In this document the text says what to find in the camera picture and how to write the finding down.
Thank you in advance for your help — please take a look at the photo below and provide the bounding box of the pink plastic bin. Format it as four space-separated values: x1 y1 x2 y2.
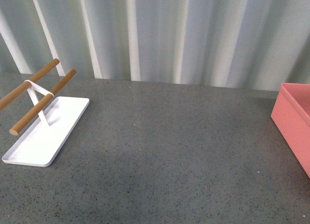
271 83 310 175

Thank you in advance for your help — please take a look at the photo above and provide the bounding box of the white pleated curtain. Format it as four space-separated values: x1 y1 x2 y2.
0 0 310 91

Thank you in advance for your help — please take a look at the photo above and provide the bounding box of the white rack with wooden rods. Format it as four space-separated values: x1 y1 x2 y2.
0 59 90 167

